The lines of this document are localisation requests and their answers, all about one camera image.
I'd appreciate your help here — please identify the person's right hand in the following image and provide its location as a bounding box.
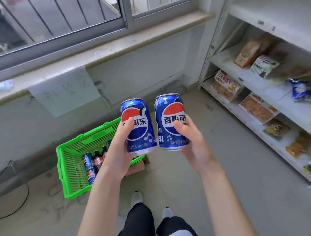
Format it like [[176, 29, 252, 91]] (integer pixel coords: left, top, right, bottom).
[[173, 114, 218, 175]]

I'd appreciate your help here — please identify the person's left hand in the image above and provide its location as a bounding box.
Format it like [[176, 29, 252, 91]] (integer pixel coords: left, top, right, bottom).
[[99, 117, 134, 182]]

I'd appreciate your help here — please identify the blue soda can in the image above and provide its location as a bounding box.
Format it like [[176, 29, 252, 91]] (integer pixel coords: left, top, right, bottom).
[[86, 165, 98, 185], [121, 98, 157, 156], [82, 152, 94, 169], [155, 93, 190, 152]]

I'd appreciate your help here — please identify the person's left forearm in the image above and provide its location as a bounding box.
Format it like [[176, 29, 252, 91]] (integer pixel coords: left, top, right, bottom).
[[77, 168, 122, 236]]

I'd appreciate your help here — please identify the person's right forearm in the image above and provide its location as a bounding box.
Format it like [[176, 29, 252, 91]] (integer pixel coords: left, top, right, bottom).
[[197, 165, 257, 236]]

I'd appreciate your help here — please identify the brown cardboard box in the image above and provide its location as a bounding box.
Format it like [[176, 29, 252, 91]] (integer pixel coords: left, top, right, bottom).
[[125, 155, 151, 177]]

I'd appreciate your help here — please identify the red and white cracker packet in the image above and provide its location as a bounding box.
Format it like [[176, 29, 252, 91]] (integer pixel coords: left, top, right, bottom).
[[210, 82, 238, 103], [214, 70, 245, 95]]

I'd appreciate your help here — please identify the green plastic shopping basket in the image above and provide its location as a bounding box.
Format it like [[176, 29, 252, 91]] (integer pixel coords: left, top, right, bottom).
[[56, 117, 146, 200]]

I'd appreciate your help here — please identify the person's white left shoe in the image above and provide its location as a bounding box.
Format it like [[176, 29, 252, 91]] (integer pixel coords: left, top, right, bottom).
[[131, 191, 143, 208]]

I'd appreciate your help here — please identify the white paper sheet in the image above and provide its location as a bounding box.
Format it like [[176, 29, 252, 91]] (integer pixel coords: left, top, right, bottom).
[[28, 66, 101, 118]]

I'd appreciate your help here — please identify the stone window sill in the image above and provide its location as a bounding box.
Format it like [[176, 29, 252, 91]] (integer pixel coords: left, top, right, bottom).
[[0, 11, 217, 105]]

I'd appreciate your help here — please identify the person's black left trouser leg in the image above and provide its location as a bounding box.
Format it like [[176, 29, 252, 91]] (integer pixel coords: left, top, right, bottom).
[[118, 203, 156, 236]]

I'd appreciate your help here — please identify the person's black trouser leg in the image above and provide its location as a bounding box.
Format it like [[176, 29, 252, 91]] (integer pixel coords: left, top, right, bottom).
[[118, 203, 156, 236], [155, 216, 199, 236]]

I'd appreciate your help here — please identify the white metal shelf unit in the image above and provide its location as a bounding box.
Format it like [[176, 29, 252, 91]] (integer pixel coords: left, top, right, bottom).
[[197, 0, 311, 183]]

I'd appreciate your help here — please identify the person's black right trouser leg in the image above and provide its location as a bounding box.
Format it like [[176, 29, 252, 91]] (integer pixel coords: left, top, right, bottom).
[[155, 216, 199, 236]]

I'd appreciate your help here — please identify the orange snack bag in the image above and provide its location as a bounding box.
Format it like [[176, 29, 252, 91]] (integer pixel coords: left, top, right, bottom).
[[234, 38, 264, 69]]

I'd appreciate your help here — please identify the green and white snack packet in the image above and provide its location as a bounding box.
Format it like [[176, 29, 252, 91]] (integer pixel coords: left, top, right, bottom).
[[250, 55, 280, 79]]

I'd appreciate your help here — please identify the orange snack packet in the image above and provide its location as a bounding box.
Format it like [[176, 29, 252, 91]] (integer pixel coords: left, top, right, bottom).
[[285, 132, 311, 159]]

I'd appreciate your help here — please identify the blue snack packet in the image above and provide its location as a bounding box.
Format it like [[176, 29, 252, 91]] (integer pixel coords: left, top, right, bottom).
[[289, 77, 311, 103]]

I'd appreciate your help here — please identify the grey window frame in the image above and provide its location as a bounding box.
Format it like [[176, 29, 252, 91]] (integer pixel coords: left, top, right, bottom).
[[0, 0, 202, 71]]

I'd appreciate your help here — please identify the black cable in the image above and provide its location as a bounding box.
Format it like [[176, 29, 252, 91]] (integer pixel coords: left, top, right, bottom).
[[0, 160, 30, 219]]

